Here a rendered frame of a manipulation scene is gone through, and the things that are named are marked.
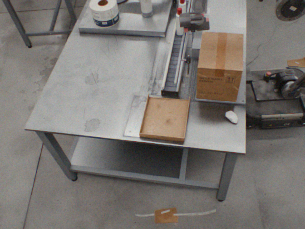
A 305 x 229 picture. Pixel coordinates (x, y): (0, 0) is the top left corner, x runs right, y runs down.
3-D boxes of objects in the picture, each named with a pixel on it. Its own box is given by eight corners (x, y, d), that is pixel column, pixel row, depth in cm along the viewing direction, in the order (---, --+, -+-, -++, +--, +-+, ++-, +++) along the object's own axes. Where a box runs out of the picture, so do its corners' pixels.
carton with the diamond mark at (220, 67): (200, 63, 209) (202, 31, 187) (237, 66, 205) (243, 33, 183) (195, 98, 192) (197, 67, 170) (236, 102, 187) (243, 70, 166)
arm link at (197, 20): (204, 23, 161) (204, 12, 160) (191, 25, 161) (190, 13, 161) (203, 27, 168) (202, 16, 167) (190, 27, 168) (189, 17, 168)
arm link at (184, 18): (201, 0, 157) (199, 2, 165) (179, 2, 158) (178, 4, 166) (202, 25, 160) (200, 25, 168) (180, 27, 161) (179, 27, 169)
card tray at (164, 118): (148, 97, 198) (148, 92, 195) (189, 100, 194) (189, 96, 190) (139, 136, 181) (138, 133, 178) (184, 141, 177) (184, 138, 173)
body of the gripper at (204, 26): (187, 19, 174) (187, 16, 167) (205, 17, 173) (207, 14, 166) (188, 31, 174) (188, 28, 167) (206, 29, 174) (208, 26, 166)
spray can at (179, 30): (176, 31, 226) (176, 6, 209) (184, 31, 225) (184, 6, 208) (175, 35, 223) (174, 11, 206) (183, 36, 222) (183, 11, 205)
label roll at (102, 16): (125, 19, 238) (121, 2, 227) (102, 31, 232) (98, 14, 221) (110, 7, 249) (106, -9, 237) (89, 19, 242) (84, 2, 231)
